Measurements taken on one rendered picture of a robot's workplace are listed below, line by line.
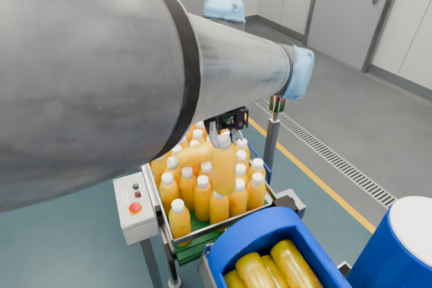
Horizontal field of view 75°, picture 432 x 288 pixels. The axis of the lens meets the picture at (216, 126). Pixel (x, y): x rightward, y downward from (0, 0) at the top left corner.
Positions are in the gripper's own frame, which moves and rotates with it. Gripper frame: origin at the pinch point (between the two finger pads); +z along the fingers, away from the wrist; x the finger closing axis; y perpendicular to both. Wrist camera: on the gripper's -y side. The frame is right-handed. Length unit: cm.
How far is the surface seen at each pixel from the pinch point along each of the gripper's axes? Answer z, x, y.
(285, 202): 36.1, 22.2, 2.4
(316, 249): 14.4, 12.4, 28.5
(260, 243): 27.7, 4.6, 16.9
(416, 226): 33, 55, 26
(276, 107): 18.6, 34.0, -29.9
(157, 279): 79, -30, -7
